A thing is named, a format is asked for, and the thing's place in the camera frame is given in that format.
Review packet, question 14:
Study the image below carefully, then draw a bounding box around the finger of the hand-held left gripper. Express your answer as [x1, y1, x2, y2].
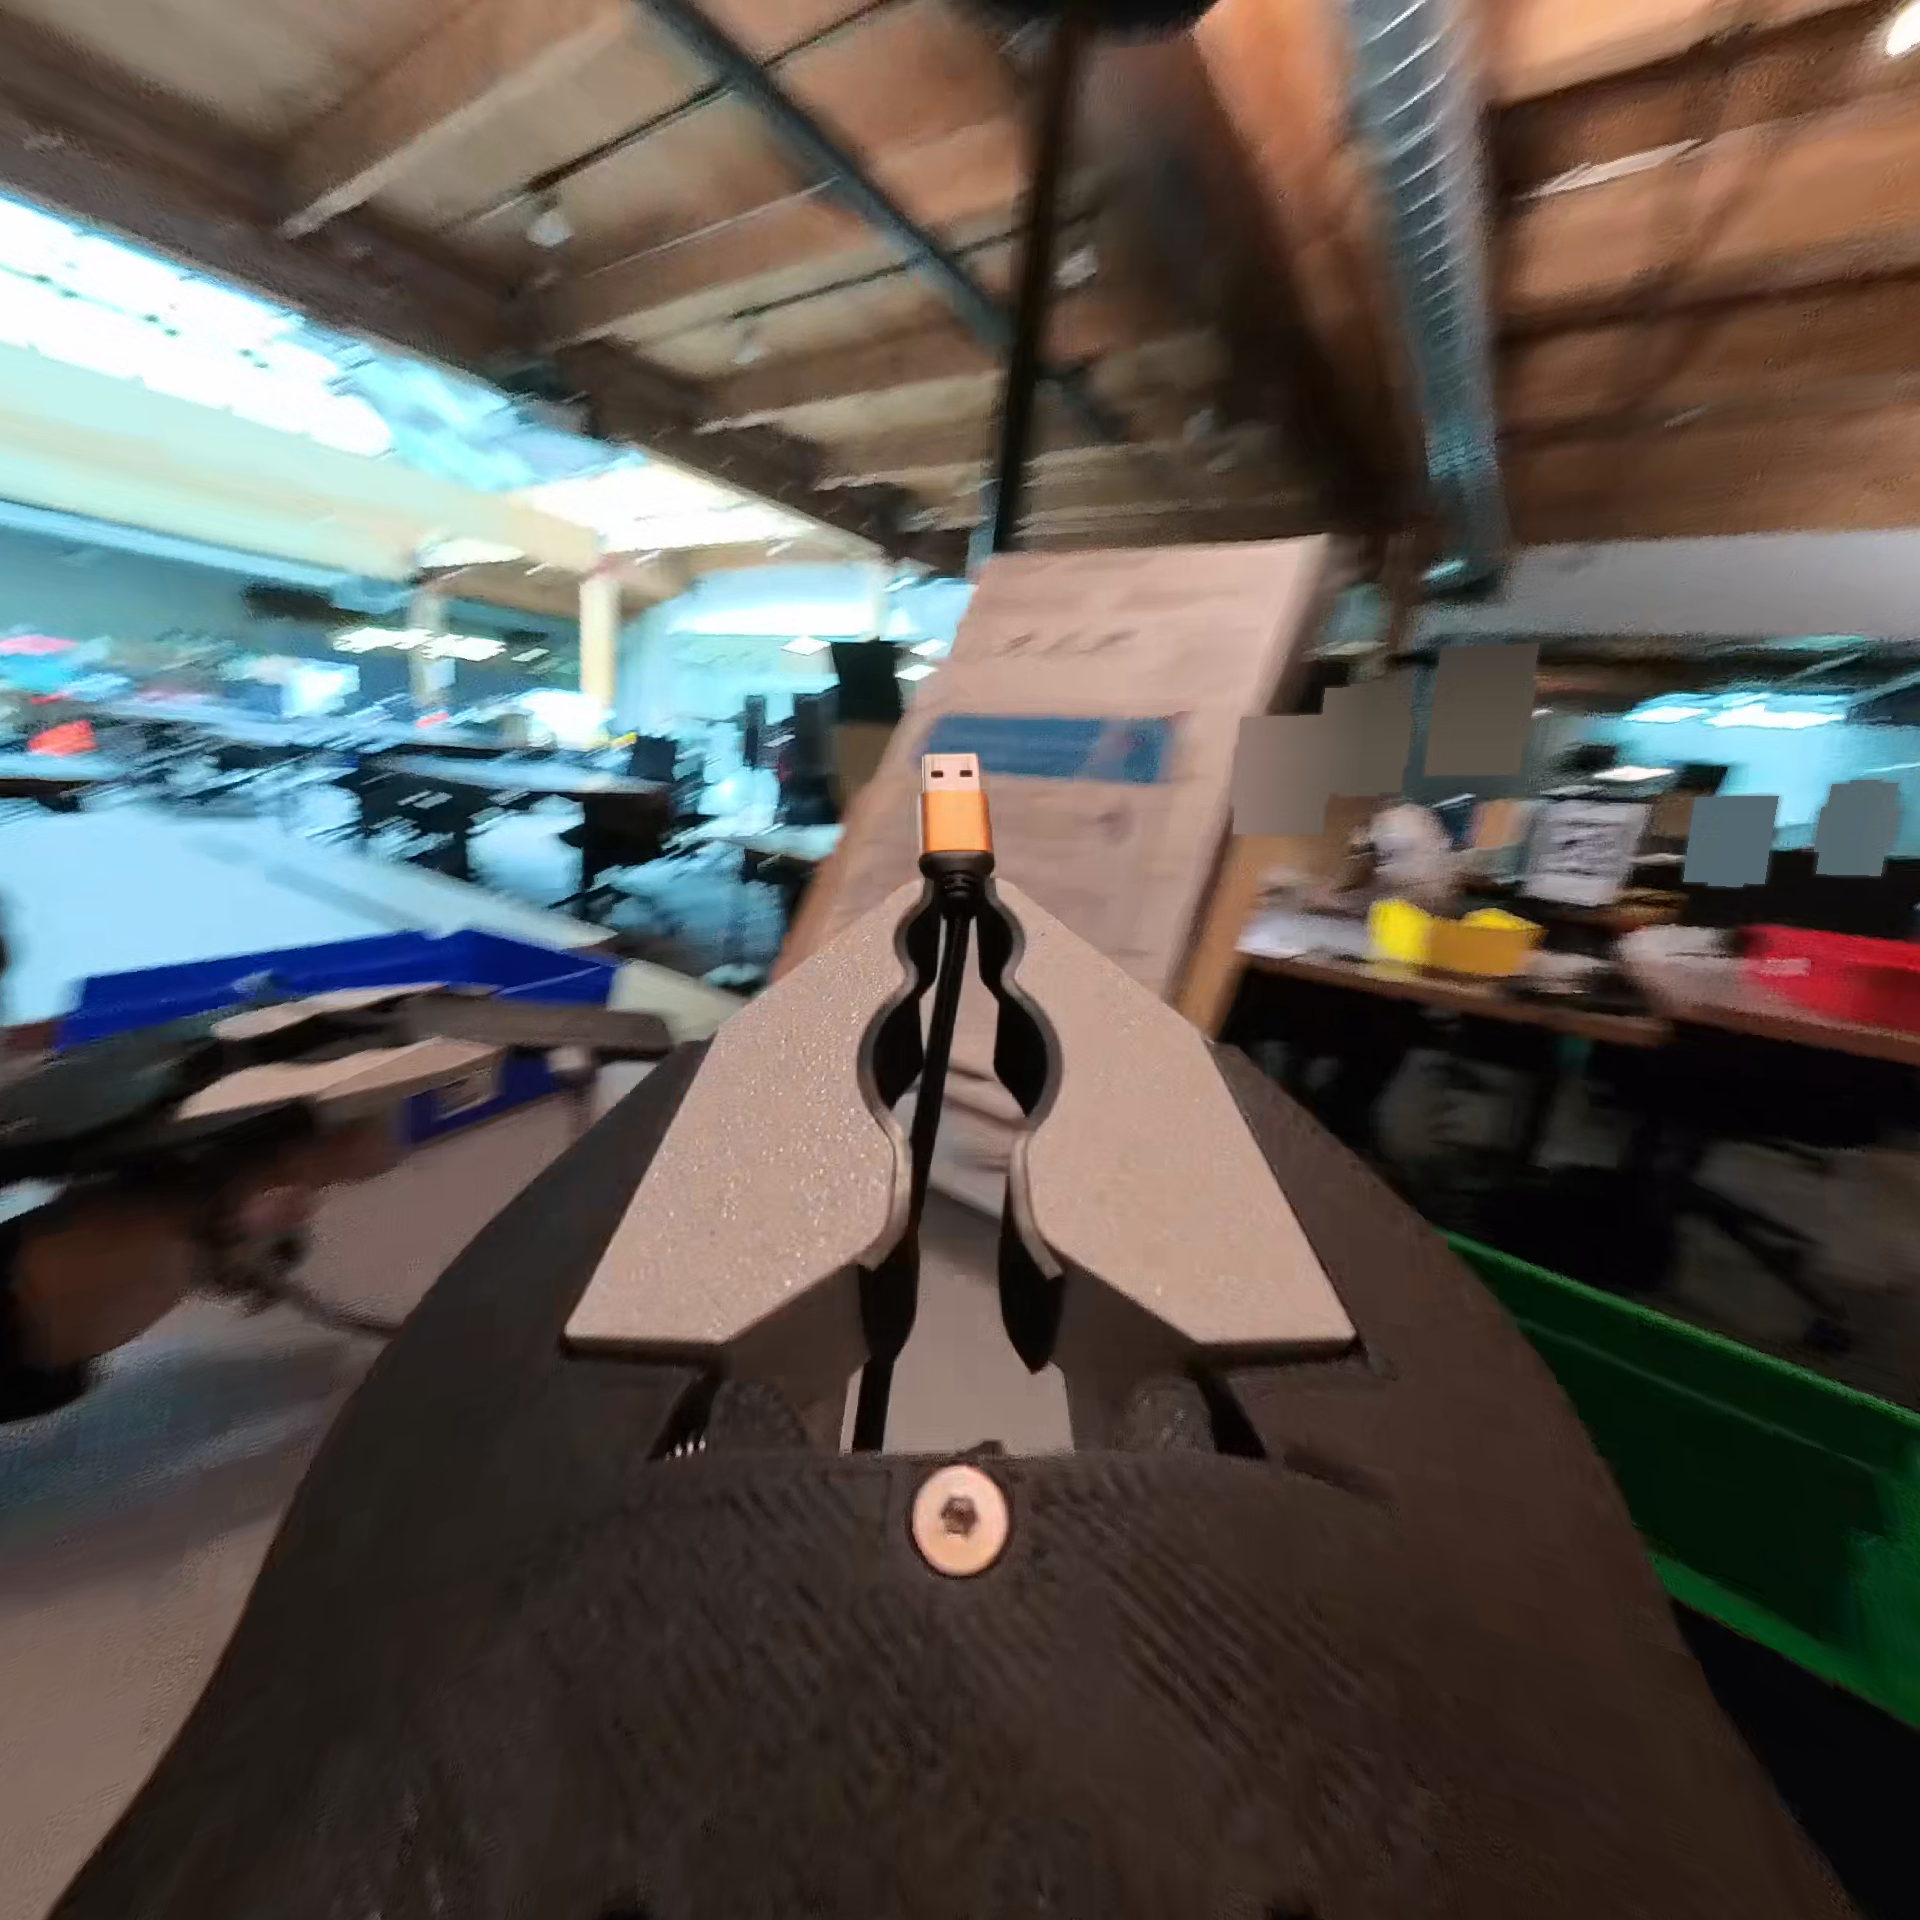
[211, 983, 677, 1055]
[176, 1043, 513, 1129]

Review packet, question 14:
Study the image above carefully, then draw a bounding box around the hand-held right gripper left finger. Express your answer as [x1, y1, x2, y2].
[563, 877, 945, 1373]

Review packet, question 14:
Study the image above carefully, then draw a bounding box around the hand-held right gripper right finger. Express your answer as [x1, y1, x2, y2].
[984, 877, 1361, 1373]

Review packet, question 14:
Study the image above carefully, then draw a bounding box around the blue plastic bin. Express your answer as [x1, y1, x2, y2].
[60, 931, 625, 1144]

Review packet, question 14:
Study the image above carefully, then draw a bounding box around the orange plug usb cable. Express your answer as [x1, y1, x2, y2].
[852, 753, 1000, 1454]

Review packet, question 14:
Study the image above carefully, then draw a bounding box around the wooden top desk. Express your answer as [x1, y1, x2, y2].
[1245, 944, 1673, 1051]

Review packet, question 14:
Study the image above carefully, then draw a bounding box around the instruction sheet stand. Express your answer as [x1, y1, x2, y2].
[780, 532, 1354, 1037]

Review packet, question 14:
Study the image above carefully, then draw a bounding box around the yellow plastic bin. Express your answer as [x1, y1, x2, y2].
[1364, 895, 1547, 976]

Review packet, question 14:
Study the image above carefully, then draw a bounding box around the green plastic bin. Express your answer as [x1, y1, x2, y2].
[1441, 1227, 1920, 1727]

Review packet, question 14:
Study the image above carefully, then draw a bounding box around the red plastic bin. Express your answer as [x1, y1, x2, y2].
[1740, 921, 1920, 1037]

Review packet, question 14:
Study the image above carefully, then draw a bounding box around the black metal pole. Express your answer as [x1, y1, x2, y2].
[984, 0, 1085, 565]

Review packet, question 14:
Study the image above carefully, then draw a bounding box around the silver ventilation duct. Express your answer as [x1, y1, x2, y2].
[1341, 0, 1514, 595]

